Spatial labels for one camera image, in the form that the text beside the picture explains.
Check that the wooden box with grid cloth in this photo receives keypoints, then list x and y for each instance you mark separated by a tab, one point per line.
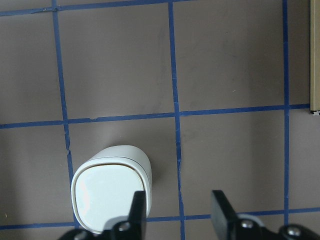
315	57

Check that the white trash can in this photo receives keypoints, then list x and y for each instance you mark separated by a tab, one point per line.
103	187

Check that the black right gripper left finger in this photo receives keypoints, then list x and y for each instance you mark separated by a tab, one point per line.
137	216

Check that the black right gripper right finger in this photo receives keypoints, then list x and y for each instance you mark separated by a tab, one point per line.
223	217

